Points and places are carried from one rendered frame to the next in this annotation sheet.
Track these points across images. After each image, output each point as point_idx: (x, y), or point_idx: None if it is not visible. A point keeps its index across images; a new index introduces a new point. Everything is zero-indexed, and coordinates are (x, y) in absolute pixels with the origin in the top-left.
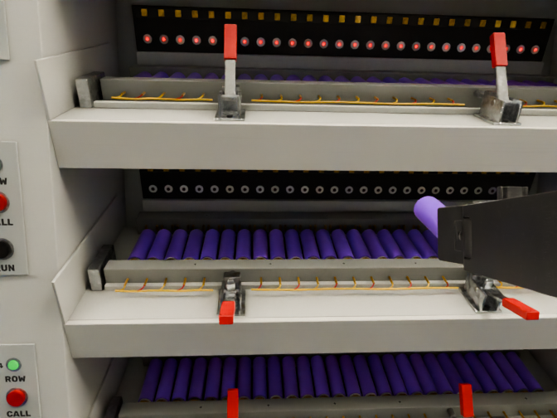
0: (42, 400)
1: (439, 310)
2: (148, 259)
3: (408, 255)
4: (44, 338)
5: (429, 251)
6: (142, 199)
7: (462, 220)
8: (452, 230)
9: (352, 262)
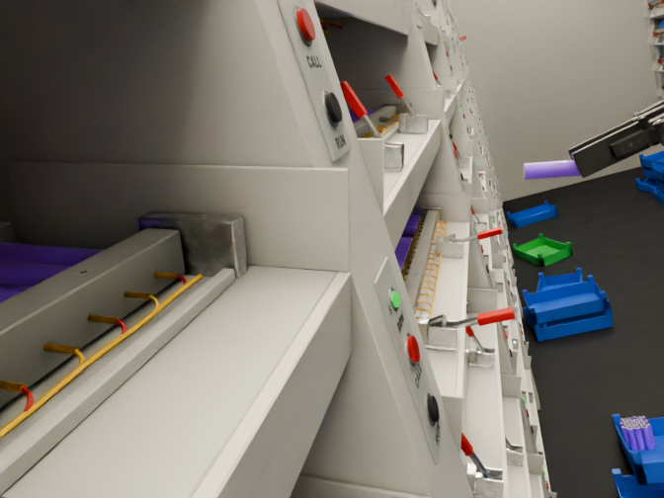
0: None
1: (458, 267)
2: None
3: (401, 255)
4: (464, 488)
5: (403, 246)
6: None
7: (661, 127)
8: (592, 157)
9: (414, 271)
